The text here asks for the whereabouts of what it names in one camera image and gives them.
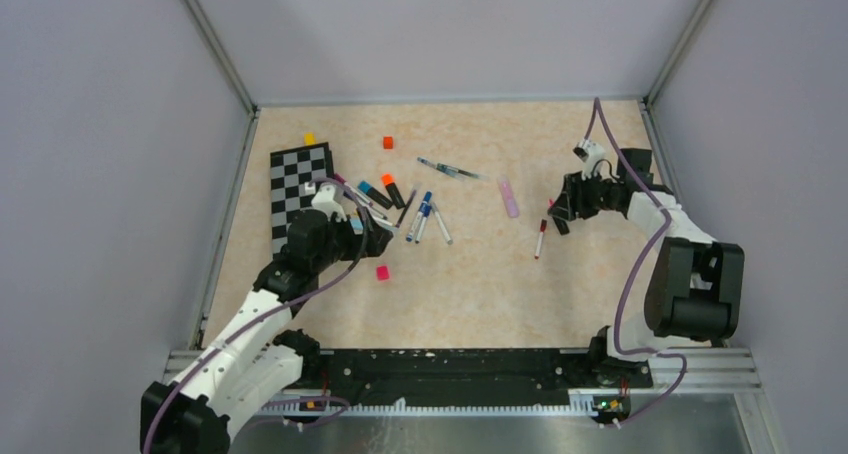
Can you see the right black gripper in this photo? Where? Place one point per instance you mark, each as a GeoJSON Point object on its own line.
{"type": "Point", "coordinates": [572, 199]}

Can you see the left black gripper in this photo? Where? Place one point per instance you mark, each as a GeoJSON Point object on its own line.
{"type": "Point", "coordinates": [356, 239]}

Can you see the red cap whiteboard marker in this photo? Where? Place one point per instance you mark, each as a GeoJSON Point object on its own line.
{"type": "Point", "coordinates": [540, 239]}

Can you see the thin blue cap marker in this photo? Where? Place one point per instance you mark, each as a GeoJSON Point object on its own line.
{"type": "Point", "coordinates": [421, 227]}

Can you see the blue deli whiteboard marker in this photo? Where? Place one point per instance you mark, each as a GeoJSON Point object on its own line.
{"type": "Point", "coordinates": [419, 216]}

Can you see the grey cap acrylic marker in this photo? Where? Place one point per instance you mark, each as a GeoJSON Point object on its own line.
{"type": "Point", "coordinates": [442, 225]}

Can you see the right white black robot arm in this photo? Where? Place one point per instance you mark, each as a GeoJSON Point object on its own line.
{"type": "Point", "coordinates": [694, 291]}

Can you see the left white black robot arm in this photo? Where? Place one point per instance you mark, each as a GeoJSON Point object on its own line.
{"type": "Point", "coordinates": [204, 407]}

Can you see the black slim pen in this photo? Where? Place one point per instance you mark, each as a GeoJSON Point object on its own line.
{"type": "Point", "coordinates": [408, 205]}

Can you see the clear teal gel pen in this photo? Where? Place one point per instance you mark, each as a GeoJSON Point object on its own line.
{"type": "Point", "coordinates": [450, 171]}

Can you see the black grey checkerboard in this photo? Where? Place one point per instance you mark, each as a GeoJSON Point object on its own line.
{"type": "Point", "coordinates": [290, 170]}

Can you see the black blue cap highlighter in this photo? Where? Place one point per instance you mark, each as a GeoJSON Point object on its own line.
{"type": "Point", "coordinates": [375, 195]}

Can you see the black orange cap highlighter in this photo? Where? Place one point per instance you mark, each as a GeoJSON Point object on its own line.
{"type": "Point", "coordinates": [393, 191]}

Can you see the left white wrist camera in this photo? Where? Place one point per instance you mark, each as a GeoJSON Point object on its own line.
{"type": "Point", "coordinates": [325, 198]}

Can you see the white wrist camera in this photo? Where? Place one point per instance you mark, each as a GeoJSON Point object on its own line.
{"type": "Point", "coordinates": [325, 198]}
{"type": "Point", "coordinates": [591, 154]}

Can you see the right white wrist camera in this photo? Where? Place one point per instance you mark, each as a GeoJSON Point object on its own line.
{"type": "Point", "coordinates": [591, 154]}

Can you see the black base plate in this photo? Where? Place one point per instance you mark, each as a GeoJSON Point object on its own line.
{"type": "Point", "coordinates": [460, 378]}

